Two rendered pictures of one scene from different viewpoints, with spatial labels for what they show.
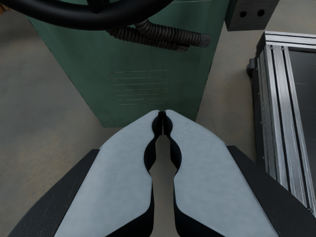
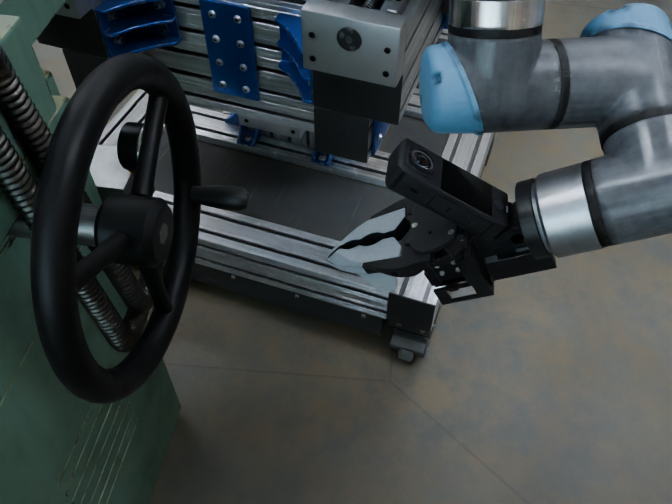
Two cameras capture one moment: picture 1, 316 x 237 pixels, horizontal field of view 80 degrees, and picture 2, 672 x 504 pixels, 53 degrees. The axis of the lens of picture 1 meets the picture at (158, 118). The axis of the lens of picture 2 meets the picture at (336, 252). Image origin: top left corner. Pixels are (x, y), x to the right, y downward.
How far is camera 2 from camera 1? 0.59 m
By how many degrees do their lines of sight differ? 45
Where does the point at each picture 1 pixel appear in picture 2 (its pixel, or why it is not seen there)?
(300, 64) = not seen: hidden behind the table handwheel
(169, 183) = (297, 490)
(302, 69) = (163, 178)
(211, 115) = (172, 364)
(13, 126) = not seen: outside the picture
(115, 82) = (72, 489)
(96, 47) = (30, 456)
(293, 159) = (315, 252)
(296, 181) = not seen: hidden behind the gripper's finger
